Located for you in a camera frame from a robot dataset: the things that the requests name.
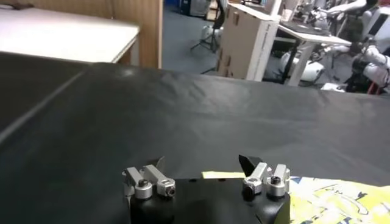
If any black cloth table cover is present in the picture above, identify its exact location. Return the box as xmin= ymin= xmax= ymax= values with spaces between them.
xmin=0 ymin=62 xmax=390 ymax=224
xmin=0 ymin=51 xmax=90 ymax=138

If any tall white cardboard box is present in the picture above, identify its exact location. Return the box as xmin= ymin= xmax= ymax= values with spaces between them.
xmin=216 ymin=2 xmax=280 ymax=83

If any black tripod stand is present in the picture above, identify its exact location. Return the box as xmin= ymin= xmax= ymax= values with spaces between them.
xmin=190 ymin=0 xmax=227 ymax=54

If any yellow-green t-shirt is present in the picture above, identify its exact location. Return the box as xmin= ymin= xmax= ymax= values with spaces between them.
xmin=200 ymin=170 xmax=390 ymax=224

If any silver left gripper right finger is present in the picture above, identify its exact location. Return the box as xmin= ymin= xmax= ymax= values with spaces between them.
xmin=238 ymin=154 xmax=291 ymax=202

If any wooden partition screen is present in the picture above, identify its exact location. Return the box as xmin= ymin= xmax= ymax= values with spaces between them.
xmin=0 ymin=0 xmax=164 ymax=69

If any white humanoid robot with base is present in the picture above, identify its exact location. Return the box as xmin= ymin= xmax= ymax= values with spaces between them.
xmin=280 ymin=0 xmax=390 ymax=96

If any white folding table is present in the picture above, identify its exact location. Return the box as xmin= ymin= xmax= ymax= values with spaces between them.
xmin=0 ymin=4 xmax=141 ymax=65

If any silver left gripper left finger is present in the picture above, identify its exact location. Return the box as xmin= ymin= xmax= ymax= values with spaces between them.
xmin=122 ymin=156 xmax=177 ymax=200

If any white standing desk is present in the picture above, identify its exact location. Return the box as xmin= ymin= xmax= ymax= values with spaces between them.
xmin=275 ymin=21 xmax=353 ymax=88

